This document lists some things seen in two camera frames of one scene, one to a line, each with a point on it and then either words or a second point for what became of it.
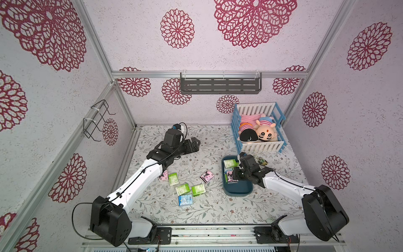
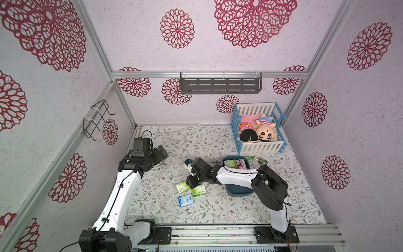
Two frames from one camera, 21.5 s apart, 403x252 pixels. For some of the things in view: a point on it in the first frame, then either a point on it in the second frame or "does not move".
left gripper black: [195, 146] to [159, 157]
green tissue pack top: [230, 163] does not move
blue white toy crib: [271, 108] does not move
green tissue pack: [197, 190] does not move
